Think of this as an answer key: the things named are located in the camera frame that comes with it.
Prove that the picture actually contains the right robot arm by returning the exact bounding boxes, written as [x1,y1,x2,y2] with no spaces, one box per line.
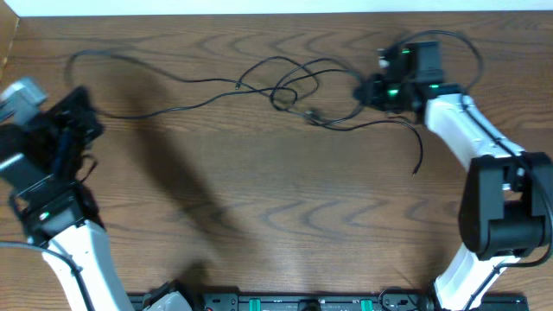
[353,41,552,310]

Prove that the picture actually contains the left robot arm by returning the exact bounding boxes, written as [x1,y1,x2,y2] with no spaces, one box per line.
[1,86,133,310]

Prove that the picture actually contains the right camera cable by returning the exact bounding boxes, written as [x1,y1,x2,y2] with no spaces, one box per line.
[388,29,553,311]

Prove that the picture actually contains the camera cable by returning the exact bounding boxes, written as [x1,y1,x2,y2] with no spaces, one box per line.
[0,240,96,311]
[388,29,553,311]

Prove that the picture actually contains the left camera cable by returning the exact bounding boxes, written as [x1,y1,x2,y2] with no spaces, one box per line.
[0,240,96,311]

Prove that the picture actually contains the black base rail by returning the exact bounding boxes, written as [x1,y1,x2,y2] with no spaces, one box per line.
[129,280,531,311]

